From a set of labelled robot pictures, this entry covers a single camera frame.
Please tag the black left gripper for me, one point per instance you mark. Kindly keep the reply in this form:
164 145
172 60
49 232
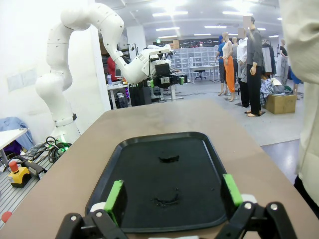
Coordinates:
165 81

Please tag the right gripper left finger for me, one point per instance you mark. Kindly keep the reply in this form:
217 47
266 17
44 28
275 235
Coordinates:
113 199

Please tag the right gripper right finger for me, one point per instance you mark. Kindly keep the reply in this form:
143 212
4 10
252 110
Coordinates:
231 189

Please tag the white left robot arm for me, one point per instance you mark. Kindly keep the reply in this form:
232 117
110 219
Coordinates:
59 49

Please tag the black computer tower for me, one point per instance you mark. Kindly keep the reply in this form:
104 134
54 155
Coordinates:
139 95

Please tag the black office stool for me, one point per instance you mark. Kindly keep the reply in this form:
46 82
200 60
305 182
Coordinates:
200 71

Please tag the long white desk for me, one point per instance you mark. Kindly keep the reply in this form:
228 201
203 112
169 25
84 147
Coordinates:
204 66

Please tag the white workbench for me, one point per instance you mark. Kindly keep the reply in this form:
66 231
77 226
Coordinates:
117 85

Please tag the black plastic serving tray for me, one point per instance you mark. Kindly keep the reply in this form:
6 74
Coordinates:
162 179

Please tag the person in red shirt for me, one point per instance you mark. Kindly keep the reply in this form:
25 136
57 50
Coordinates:
111 67

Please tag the mannequin in blue shirt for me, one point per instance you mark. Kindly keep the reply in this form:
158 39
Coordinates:
220 49

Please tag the mannequin in orange trousers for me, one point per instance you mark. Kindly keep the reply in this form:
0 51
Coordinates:
229 72

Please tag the mannequin in white shirt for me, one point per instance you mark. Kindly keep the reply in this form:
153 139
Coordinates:
242 52

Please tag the grey power brick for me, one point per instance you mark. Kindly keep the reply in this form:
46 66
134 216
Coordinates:
35 168

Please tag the mannequin in grey shirt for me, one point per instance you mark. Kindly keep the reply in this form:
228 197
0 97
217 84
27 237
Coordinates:
254 74

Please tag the yellow emergency stop box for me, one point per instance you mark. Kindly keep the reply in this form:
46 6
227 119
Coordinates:
18 175

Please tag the large brown cardboard box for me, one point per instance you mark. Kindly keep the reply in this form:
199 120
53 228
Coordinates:
280 103

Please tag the clothes rack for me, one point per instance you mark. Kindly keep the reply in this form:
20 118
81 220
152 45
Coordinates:
268 57

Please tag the red round button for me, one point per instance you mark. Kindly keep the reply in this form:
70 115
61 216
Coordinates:
6 217

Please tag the pile of clothes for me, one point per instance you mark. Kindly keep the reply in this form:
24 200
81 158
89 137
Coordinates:
274 87

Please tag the purple cloth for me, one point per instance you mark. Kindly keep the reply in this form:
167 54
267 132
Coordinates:
12 149

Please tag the person in cream shirt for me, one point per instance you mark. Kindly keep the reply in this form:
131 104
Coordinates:
309 99

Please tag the mannequin in black top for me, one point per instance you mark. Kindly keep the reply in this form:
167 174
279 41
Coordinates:
282 51

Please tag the blue cloth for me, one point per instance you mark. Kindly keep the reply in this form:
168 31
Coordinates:
12 123

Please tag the white paper sheet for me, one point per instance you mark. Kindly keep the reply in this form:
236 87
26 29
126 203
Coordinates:
22 79

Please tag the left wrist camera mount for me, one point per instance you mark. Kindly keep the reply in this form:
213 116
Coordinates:
162 69

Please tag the grey storage drawer wall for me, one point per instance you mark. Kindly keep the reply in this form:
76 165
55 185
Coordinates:
199 53

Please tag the grey slotted base plate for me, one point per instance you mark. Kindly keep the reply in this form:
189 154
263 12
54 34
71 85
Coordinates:
15 199

